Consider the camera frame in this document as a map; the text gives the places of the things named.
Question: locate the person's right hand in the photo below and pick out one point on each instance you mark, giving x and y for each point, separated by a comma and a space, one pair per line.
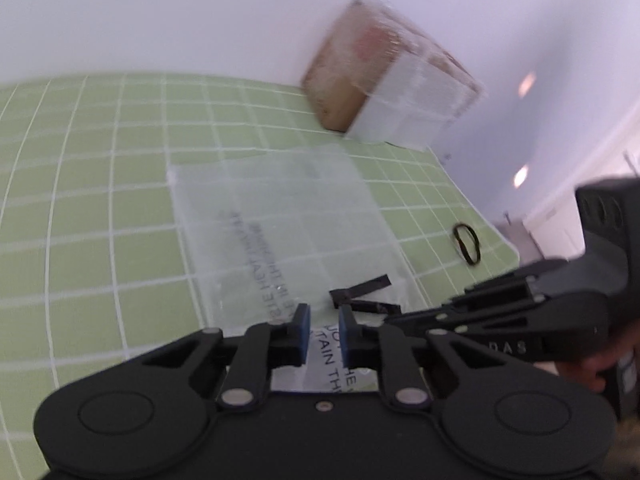
595, 372

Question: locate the bubble-wrapped cardboard box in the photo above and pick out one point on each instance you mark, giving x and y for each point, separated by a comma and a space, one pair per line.
360, 75

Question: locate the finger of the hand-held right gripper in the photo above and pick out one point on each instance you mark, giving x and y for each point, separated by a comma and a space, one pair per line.
425, 320

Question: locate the green checked tablecloth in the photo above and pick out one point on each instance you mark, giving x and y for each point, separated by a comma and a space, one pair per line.
90, 185

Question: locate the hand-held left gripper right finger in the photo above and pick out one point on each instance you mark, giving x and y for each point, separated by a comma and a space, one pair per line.
346, 337

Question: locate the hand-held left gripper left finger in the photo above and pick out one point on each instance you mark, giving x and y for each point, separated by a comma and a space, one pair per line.
304, 332

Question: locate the clear plastic shopping bag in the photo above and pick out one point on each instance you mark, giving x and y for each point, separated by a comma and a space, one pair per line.
280, 210

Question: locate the black rubber band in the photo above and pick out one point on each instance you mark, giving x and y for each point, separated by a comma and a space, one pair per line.
458, 240

